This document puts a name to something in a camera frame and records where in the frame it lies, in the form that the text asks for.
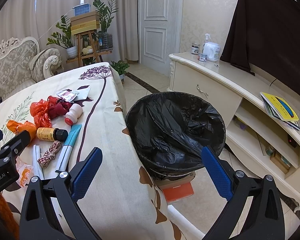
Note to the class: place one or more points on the white panel door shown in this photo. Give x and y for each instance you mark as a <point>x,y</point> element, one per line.
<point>159,30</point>

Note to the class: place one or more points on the orange plastic bag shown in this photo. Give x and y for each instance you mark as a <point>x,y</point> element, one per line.
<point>39,111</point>

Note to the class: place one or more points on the orange printed wrapper bag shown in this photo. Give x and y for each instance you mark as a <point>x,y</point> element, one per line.
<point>17,127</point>

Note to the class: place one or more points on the potted plant white pot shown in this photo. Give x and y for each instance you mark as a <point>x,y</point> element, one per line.
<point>64,38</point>

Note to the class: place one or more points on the floral cream tablecloth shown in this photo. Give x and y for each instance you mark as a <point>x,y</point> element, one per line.
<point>122,201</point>

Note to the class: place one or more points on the dark red satin cloth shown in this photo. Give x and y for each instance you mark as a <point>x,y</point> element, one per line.
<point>57,107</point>

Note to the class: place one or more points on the cream tv cabinet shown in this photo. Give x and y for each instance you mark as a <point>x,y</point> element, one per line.
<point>265,145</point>

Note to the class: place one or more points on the small floor plant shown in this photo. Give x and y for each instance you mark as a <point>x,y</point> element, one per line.
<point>120,67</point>

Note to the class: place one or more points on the white paper envelope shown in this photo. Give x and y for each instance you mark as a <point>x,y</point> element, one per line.
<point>81,93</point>

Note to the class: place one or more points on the red white snack packet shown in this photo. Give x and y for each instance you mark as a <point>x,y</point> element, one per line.
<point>68,96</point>

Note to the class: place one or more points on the black lined trash bin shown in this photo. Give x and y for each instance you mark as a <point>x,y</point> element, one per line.
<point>169,131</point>

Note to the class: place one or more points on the yellow bottle black cap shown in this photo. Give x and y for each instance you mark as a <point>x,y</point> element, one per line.
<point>51,134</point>

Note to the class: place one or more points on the white detergent bottle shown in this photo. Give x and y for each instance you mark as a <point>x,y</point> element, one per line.
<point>212,51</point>

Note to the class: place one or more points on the wooden plant stand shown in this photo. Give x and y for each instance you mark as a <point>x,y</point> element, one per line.
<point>87,46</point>

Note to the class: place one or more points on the cream ornate sofa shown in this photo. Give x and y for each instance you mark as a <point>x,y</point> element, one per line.
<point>23,63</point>

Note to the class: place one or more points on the tall plant glass vase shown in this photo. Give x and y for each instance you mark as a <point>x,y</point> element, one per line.
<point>106,14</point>

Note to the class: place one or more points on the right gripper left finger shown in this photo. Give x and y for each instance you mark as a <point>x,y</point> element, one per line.
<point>39,220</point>

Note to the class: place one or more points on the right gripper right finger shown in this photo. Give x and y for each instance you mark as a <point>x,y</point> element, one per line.
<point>265,217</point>

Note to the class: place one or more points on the small dark jar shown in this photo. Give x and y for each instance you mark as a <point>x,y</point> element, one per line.
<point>195,48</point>

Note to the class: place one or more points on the orange cardboard box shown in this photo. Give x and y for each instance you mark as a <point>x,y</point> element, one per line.
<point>178,189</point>

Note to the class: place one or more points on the blue white box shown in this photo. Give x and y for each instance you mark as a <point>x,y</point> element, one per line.
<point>81,9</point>

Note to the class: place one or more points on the yellow blue book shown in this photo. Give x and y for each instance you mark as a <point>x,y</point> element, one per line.
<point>277,107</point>

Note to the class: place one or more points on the stacked yellow cardboard boxes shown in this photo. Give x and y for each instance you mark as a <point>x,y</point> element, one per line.
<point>85,22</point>

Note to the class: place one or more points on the white bottle red cap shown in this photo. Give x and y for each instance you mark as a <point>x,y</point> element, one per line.
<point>73,114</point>

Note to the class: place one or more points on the dark television cover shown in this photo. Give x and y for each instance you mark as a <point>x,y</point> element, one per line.
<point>266,33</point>

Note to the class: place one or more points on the teal white tube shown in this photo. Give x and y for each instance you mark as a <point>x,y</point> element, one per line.
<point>67,148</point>

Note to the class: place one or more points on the small white tin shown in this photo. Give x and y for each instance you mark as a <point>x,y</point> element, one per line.
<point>202,57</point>

